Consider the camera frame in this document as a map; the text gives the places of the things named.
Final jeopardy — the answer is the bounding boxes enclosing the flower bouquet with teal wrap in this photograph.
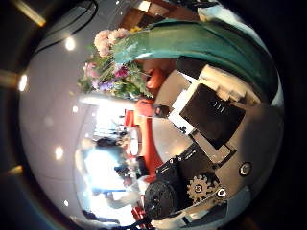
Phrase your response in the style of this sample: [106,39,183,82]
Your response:
[78,18,280,104]

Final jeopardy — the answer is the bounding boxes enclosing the black looped cable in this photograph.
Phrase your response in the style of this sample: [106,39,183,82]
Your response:
[40,0,100,55]

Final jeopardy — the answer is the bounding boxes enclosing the brown wooden cabinet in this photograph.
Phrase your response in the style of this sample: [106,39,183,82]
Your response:
[120,0,206,32]

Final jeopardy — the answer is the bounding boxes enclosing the orange sofa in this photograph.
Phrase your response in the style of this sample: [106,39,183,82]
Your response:
[124,66,170,180]

